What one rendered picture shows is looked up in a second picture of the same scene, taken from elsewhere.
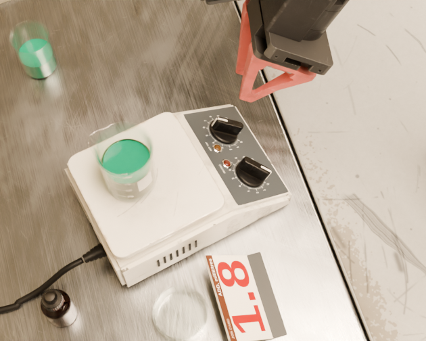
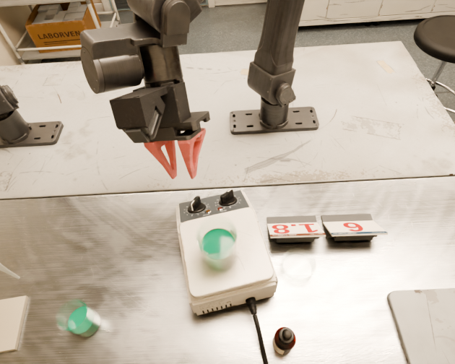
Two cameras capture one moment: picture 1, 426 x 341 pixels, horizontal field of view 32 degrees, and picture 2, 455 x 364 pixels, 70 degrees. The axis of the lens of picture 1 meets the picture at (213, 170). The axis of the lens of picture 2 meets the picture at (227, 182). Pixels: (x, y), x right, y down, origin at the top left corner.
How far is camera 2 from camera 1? 0.40 m
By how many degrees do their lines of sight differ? 35
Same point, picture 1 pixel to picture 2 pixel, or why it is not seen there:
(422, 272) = (292, 152)
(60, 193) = (195, 328)
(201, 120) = (185, 216)
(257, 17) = (165, 131)
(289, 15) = (181, 104)
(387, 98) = not seen: hidden behind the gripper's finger
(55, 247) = (234, 339)
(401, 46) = not seen: hidden behind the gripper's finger
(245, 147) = (208, 201)
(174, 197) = (240, 233)
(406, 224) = (266, 152)
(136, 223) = (252, 258)
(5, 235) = not seen: outside the picture
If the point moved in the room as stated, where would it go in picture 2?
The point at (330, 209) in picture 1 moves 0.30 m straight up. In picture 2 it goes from (250, 180) to (251, 40)
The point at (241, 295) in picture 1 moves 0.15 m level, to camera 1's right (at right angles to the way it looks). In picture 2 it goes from (293, 227) to (305, 163)
